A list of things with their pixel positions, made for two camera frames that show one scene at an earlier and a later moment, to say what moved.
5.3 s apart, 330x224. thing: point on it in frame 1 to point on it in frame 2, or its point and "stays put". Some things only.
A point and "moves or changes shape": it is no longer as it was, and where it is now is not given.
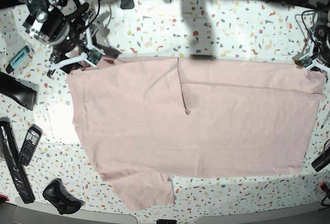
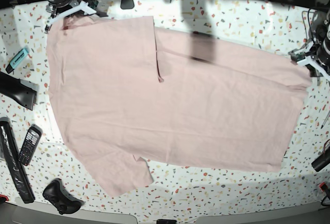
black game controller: x=55 y=192 stays put
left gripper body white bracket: x=91 y=47 to x=83 y=6
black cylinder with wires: x=324 y=159 stays put
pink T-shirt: x=144 y=120 moves or changes shape
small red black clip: x=323 y=186 stays put
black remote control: x=30 y=144 stays put
